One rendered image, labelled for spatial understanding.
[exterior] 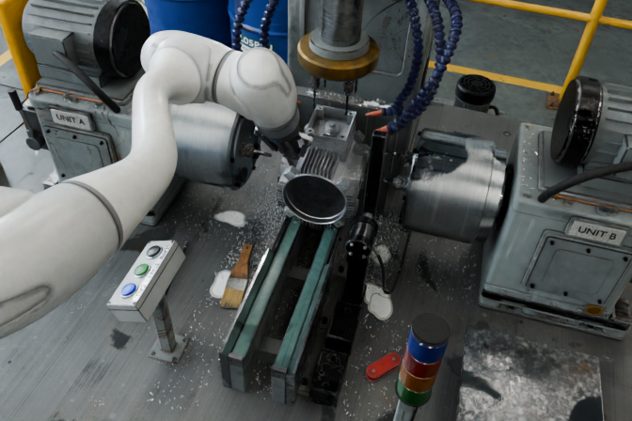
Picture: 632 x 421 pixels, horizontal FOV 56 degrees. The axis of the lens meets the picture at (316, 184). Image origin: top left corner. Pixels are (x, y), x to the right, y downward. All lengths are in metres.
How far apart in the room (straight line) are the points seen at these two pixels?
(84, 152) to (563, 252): 1.14
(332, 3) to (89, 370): 0.93
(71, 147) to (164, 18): 1.90
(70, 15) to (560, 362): 1.30
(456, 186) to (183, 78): 0.63
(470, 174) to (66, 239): 0.92
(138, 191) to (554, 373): 0.93
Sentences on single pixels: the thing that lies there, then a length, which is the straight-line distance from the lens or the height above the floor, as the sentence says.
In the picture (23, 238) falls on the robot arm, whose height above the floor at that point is 1.57.
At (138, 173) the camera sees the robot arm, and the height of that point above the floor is 1.51.
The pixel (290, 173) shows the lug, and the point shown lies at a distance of 1.35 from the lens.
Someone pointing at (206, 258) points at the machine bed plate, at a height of 0.80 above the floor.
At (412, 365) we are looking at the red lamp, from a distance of 0.99.
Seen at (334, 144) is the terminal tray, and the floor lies 1.13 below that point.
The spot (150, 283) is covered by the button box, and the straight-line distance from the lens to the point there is 1.18.
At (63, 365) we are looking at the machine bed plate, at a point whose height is 0.80.
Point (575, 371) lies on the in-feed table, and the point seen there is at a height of 0.92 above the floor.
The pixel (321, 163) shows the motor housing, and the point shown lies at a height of 1.09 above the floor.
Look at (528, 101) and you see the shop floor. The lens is 3.79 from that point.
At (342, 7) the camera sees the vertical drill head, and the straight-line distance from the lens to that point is 1.23.
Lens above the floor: 1.98
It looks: 43 degrees down
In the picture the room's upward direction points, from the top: 3 degrees clockwise
